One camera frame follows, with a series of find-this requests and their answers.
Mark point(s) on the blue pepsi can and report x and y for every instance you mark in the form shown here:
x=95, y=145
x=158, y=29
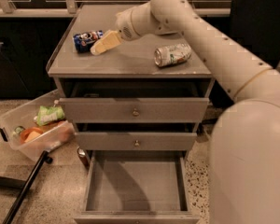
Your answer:
x=84, y=41

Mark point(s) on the white green soda can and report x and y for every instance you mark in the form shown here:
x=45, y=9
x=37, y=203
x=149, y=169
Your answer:
x=171, y=55

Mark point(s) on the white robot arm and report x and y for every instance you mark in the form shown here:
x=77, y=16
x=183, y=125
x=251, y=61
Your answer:
x=244, y=154

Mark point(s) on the red can on floor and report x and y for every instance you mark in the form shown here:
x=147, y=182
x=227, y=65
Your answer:
x=83, y=158

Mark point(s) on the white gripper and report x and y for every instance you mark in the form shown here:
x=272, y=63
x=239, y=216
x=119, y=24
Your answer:
x=123, y=24

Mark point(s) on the grey drawer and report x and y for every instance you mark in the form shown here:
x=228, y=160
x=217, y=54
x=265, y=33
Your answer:
x=136, y=187
x=136, y=136
x=135, y=101

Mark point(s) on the black metal leg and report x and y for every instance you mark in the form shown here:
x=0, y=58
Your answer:
x=44, y=157

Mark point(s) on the green chip bag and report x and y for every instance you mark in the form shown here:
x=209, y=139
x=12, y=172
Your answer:
x=49, y=114

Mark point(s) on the grey drawer cabinet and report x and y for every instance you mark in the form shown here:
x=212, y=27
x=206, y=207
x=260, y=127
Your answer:
x=131, y=60

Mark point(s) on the grey middle drawer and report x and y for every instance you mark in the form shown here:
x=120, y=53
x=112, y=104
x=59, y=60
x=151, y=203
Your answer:
x=136, y=136

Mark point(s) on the grey top drawer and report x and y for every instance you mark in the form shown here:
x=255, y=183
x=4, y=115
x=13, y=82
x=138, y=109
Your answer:
x=135, y=101

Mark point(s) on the black office chair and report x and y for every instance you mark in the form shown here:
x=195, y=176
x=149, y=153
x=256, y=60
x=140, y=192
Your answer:
x=255, y=25

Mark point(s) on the orange plastic item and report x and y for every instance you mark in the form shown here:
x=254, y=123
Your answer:
x=30, y=134

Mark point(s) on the clear plastic storage bin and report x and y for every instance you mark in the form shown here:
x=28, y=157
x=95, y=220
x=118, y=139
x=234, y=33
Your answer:
x=13, y=122

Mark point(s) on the grey bottom drawer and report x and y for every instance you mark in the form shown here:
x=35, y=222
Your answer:
x=136, y=187

